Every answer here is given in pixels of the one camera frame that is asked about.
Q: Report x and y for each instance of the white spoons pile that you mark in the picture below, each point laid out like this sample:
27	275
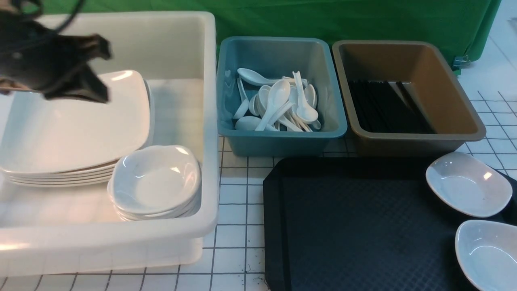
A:
253	89

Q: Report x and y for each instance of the top stacked white square plate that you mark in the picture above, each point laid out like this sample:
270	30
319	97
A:
147	121

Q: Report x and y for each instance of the white soup spoon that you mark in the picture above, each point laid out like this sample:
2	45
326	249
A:
277	104

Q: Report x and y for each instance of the black serving tray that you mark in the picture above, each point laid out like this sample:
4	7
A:
358	224

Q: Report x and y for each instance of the bottom stacked white plate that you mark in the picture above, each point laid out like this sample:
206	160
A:
60	184

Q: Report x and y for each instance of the small white dish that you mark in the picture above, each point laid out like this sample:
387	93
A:
487	254
468	185

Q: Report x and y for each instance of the teal plastic bin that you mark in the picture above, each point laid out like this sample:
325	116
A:
273	58

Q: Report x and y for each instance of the green cloth backdrop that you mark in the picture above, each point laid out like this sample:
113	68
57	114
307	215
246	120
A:
323	20

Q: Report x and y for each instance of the large white plastic bin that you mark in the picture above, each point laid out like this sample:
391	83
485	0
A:
75	229

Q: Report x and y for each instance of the tan plastic bin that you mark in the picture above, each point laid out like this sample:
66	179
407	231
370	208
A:
433	86

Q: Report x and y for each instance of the top stacked small white bowl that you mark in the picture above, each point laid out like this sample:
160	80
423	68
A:
155	180

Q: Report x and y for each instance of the white square rice plate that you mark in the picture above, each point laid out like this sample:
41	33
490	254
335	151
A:
80	129

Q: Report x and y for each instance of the black chopsticks bundle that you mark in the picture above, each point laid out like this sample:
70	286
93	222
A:
381	109

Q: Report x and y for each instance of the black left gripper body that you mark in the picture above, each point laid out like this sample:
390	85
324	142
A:
36	58

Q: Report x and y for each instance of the metal binder clip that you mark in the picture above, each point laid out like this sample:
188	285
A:
460	62

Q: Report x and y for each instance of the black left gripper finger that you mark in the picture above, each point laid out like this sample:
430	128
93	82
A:
91	44
82	85

